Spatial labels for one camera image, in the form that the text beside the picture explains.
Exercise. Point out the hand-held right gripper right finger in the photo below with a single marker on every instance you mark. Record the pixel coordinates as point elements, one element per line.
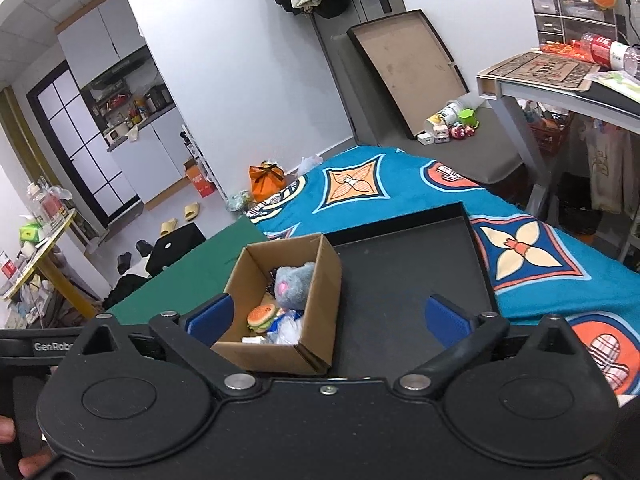
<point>447,320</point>

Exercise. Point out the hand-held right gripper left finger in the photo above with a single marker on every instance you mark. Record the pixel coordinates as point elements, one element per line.
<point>210,320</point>

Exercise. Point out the burger plush toy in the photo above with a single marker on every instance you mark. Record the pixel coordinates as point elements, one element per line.
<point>262,317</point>

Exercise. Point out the large black tray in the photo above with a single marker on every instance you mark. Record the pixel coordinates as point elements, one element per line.
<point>400,270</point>

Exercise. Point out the dark patterned cloth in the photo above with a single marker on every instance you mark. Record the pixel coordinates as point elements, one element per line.
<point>273,280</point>

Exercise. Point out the clear plastic bag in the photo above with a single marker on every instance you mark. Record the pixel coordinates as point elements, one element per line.
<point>287,332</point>

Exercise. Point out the grey plush toy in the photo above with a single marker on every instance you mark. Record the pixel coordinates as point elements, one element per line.
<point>295,285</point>

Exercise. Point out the brown cardboard box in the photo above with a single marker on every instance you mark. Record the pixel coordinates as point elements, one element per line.
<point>320,310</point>

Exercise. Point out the person's left hand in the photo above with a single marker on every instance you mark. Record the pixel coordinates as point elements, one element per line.
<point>32,466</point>

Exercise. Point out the green cloth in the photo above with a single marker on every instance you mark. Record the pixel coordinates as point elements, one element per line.
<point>210,255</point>

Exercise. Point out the black white-dotted stool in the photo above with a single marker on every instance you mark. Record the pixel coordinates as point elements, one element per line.
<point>177,250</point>

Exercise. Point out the blue tissue packet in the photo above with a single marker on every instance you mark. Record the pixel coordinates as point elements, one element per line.
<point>295,316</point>

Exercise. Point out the red white box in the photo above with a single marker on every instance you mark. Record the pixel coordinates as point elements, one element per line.
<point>7,265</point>

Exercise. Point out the black clothes pile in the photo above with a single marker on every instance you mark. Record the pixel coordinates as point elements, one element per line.
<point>125,290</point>

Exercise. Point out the black slipper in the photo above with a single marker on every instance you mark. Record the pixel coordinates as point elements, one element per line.
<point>144,247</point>
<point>124,263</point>

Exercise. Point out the yellow slipper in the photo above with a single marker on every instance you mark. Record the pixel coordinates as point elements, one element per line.
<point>167,226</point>
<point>191,211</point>

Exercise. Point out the yellow table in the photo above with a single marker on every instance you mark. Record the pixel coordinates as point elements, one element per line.
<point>50,240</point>

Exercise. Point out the green tissue box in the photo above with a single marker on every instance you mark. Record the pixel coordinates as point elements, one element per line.
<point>31,233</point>

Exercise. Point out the clear bag of green items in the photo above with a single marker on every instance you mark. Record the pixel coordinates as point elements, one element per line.
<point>240,202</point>

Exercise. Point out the blue printed blanket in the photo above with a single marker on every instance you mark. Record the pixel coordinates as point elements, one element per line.
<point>400,190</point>

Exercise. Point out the orange cardboard box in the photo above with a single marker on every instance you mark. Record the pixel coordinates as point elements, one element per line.
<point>200,180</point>

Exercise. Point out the glass jars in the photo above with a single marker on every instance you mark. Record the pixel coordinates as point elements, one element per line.
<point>47,205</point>

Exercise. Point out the orange gift bag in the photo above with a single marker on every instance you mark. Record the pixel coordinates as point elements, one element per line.
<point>267,182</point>

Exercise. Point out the white narrow shelf rack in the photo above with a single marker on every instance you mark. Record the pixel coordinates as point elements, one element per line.
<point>207,170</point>

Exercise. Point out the dark grey mat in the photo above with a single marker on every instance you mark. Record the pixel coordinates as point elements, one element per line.
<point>490,155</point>

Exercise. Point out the white cabinet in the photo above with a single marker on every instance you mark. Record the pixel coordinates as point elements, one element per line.
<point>150,160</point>

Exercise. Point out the dark spray bottle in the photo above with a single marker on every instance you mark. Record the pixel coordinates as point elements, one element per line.
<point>187,146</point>

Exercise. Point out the small white box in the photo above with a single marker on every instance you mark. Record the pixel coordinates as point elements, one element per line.
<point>425,138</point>

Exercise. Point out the white plastic bag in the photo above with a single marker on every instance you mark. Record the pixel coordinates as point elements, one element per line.
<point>310,166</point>

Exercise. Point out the small white toy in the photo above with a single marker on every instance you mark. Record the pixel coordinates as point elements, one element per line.
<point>441,135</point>

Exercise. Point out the small red toys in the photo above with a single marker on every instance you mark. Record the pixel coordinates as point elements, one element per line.
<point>462,131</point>

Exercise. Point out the white printed cup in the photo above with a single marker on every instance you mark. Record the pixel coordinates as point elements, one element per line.
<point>442,117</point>

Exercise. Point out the green toy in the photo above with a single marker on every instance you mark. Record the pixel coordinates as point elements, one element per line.
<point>468,117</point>

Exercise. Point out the black framed glass door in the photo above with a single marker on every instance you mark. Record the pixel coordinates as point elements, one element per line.
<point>85,145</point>

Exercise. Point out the orange basket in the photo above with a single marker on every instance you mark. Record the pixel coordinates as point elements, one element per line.
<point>550,135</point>

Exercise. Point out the cream tote bag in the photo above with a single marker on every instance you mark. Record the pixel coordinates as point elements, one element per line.
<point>607,170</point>

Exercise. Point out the black kitchen appliance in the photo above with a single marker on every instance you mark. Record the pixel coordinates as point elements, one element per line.
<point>159,97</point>

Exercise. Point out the white desk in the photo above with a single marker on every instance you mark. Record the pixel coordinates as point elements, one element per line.
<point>530,94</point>

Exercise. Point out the patterned brown placemat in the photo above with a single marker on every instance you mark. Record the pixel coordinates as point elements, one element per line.
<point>542,71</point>

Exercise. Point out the grey door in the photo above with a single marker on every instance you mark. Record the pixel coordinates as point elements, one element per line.
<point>365,60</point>

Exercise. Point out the black desk pad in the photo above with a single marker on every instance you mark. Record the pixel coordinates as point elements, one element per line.
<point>615,95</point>

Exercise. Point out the green printed paper sheet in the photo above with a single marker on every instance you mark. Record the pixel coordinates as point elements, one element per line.
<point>617,80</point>

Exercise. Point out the red packets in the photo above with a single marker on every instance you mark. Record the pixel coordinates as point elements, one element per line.
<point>565,49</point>

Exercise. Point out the red label plastic bottle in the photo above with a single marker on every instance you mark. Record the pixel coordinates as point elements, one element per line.
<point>610,52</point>

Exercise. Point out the grey drawer unit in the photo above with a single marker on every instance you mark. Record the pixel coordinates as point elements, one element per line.
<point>570,10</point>

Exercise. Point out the brown board in black frame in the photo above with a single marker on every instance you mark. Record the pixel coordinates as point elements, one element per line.
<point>415,70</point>

